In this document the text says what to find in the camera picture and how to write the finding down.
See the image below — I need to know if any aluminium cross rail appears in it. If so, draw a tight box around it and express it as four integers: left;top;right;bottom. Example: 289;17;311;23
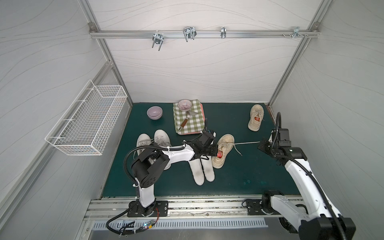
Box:
90;29;321;39

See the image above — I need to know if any white vent strip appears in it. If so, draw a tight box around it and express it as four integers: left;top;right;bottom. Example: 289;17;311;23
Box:
92;218;268;231

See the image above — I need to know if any pink tray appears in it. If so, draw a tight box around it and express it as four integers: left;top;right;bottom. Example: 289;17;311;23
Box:
180;103;206;136

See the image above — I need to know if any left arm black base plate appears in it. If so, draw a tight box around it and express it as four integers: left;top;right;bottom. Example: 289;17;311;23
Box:
127;200;169;218

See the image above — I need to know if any white sneaker with laces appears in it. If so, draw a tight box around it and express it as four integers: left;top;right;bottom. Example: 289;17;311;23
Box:
136;134;152;148

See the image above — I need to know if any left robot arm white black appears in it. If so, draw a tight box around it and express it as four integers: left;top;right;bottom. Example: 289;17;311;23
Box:
124;129;219;209

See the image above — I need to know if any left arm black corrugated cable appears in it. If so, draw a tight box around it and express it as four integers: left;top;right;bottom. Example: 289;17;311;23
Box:
123;144;185;184

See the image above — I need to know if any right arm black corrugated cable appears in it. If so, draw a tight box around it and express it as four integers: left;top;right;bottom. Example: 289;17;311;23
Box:
271;111;349;240

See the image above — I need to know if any green white checkered cloth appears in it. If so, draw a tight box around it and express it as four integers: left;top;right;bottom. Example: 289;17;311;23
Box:
173;100;203;135

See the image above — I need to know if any pink speckled bowl on cloth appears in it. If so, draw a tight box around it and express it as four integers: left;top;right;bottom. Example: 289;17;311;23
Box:
177;99;193;112

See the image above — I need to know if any purple bowl on table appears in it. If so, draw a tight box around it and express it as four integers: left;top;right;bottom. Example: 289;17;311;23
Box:
147;106;163;120

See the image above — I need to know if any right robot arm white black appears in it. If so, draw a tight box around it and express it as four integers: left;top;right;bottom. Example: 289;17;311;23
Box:
259;127;356;240

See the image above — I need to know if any beige sneaker one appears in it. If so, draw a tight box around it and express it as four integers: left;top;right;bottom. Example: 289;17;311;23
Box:
248;104;264;132
211;133;261;169

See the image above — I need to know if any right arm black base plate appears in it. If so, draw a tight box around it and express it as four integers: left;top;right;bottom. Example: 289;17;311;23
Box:
242;199;274;216

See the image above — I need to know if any metal spatula wooden handle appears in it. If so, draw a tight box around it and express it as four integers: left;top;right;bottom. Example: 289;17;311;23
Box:
179;110;198;131

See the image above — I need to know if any metal hook bracket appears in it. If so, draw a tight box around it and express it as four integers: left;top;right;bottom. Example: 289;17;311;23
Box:
221;27;227;39
282;27;309;39
152;32;164;51
183;27;197;42

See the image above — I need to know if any white insole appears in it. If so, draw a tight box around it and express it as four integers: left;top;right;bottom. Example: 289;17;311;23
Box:
201;156;215;182
189;159;205;186

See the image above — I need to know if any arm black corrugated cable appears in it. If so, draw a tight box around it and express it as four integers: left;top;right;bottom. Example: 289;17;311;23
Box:
123;144;185;184
271;111;349;240

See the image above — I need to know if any white wire basket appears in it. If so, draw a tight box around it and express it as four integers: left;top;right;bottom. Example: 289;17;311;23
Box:
45;80;128;156

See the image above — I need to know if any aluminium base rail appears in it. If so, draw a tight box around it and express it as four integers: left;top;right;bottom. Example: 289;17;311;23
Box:
83;194;331;221

